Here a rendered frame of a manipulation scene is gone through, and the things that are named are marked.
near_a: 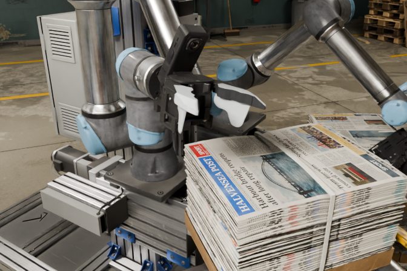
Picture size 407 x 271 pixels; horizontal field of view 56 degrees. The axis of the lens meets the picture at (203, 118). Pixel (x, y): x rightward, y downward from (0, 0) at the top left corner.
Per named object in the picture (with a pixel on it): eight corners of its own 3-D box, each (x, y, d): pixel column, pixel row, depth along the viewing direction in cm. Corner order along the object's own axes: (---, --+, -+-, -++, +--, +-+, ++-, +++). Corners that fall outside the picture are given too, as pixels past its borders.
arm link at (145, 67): (173, 56, 72) (132, 55, 68) (185, 61, 68) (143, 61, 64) (169, 94, 74) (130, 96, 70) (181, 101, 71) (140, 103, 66)
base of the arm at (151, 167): (120, 172, 116) (117, 143, 112) (151, 153, 127) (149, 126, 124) (158, 187, 108) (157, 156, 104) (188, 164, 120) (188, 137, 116)
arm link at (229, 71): (210, 95, 152) (210, 62, 147) (231, 87, 162) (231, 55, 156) (234, 101, 145) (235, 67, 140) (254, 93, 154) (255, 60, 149)
